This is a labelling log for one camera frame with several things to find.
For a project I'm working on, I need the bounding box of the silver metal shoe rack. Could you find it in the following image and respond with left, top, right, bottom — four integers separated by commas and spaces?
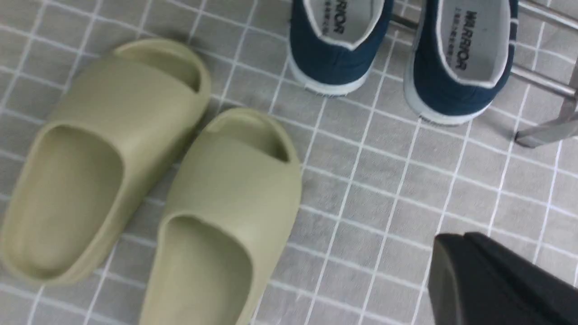
388, 0, 578, 149

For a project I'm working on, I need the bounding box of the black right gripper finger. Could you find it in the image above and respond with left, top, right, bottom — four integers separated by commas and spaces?
428, 232, 578, 325

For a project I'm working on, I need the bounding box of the olive foam slide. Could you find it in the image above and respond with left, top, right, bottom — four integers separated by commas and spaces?
1, 38, 211, 285
139, 107, 302, 325

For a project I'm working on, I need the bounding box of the grey checked table cloth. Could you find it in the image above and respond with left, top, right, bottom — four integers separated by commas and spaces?
0, 0, 577, 325

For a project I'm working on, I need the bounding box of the right olive foam slide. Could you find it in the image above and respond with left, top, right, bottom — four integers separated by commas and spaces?
139, 107, 302, 325

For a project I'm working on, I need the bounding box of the navy slip-on shoe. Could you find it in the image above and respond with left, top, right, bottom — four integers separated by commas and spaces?
289, 0, 395, 96
403, 0, 519, 125

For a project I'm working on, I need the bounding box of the left olive foam slide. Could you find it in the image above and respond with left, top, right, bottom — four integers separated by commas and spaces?
1, 38, 211, 285

